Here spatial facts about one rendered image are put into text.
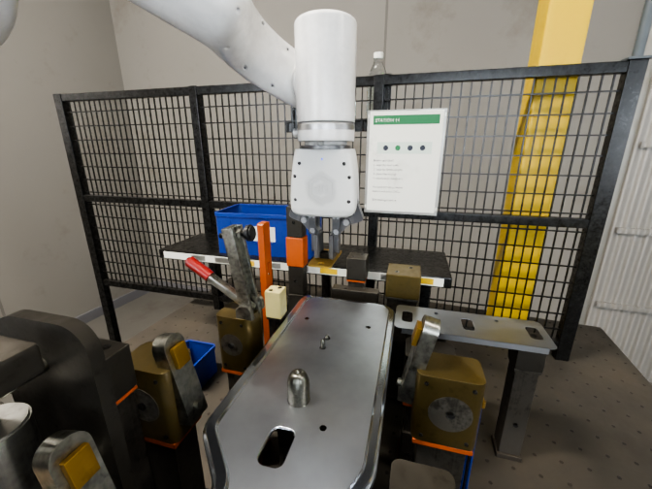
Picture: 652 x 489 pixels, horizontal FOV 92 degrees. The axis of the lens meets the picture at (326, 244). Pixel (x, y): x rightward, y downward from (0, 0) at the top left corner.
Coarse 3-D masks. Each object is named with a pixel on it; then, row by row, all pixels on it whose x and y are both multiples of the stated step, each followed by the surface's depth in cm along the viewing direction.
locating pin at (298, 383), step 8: (288, 376) 44; (296, 376) 43; (304, 376) 43; (288, 384) 43; (296, 384) 43; (304, 384) 43; (288, 392) 43; (296, 392) 43; (304, 392) 43; (288, 400) 44; (296, 400) 43; (304, 400) 43
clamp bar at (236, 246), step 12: (228, 228) 53; (240, 228) 54; (252, 228) 54; (228, 240) 53; (240, 240) 56; (252, 240) 54; (228, 252) 54; (240, 252) 56; (240, 264) 54; (240, 276) 55; (252, 276) 58; (240, 288) 56; (252, 288) 58; (240, 300) 56; (252, 300) 59
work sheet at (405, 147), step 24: (384, 120) 93; (408, 120) 92; (432, 120) 90; (384, 144) 95; (408, 144) 93; (432, 144) 92; (384, 168) 97; (408, 168) 95; (432, 168) 94; (384, 192) 99; (408, 192) 97; (432, 192) 96
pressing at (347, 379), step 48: (288, 336) 60; (336, 336) 60; (384, 336) 60; (240, 384) 47; (336, 384) 48; (384, 384) 48; (240, 432) 40; (336, 432) 40; (240, 480) 34; (288, 480) 34; (336, 480) 34
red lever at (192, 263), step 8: (192, 256) 59; (192, 264) 58; (200, 264) 58; (200, 272) 58; (208, 272) 58; (208, 280) 58; (216, 280) 58; (224, 288) 58; (232, 288) 58; (232, 296) 58
